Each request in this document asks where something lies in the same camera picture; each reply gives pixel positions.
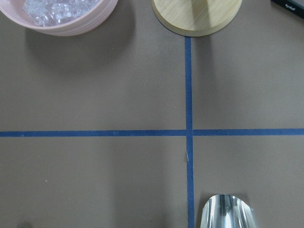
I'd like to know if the black monitor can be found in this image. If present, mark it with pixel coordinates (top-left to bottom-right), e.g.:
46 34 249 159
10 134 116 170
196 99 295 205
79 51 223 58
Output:
272 0 304 18

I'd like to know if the steel scoop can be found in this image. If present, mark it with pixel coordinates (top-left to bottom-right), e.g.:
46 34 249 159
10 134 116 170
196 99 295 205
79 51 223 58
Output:
200 194 258 228

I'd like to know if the pink bowl with ice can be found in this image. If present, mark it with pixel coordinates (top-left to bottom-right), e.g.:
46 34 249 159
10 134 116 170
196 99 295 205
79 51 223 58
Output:
0 0 118 36

